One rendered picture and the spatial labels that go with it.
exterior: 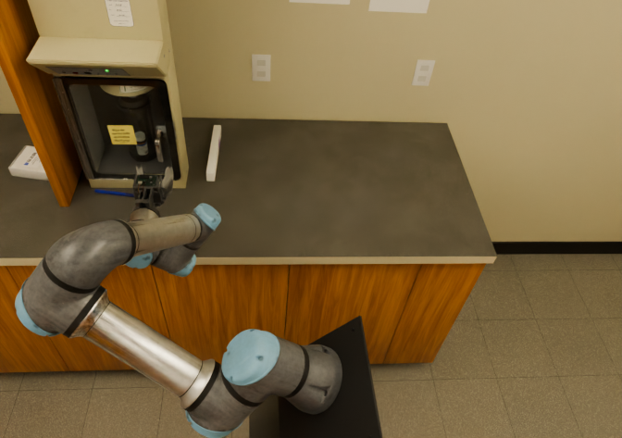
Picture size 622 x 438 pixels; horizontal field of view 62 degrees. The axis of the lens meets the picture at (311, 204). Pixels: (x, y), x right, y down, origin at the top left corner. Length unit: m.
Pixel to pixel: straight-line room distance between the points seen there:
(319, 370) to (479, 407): 1.51
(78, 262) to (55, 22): 0.73
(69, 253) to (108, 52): 0.61
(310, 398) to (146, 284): 0.86
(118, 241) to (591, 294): 2.63
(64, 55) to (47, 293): 0.65
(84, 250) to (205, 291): 0.87
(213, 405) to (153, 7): 0.97
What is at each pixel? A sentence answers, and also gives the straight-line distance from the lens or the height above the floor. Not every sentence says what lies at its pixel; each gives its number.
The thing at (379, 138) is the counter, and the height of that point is 0.94.
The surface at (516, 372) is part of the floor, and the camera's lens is 2.74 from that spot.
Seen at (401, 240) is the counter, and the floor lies 0.94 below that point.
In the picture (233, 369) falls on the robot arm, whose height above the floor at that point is 1.25.
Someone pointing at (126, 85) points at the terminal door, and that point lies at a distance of 1.59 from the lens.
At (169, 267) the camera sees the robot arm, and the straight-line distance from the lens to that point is 1.43.
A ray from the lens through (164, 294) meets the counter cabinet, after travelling 1.90.
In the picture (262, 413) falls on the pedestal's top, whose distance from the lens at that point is 1.40.
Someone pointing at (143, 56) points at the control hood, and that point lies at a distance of 1.44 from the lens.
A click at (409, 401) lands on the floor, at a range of 2.51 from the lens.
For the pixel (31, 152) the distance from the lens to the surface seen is 2.07.
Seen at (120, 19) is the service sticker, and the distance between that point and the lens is 1.50.
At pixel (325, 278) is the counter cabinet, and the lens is 1.80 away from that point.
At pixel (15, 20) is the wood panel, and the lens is 1.60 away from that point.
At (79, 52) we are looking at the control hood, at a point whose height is 1.51.
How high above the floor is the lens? 2.25
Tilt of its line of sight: 47 degrees down
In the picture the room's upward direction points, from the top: 6 degrees clockwise
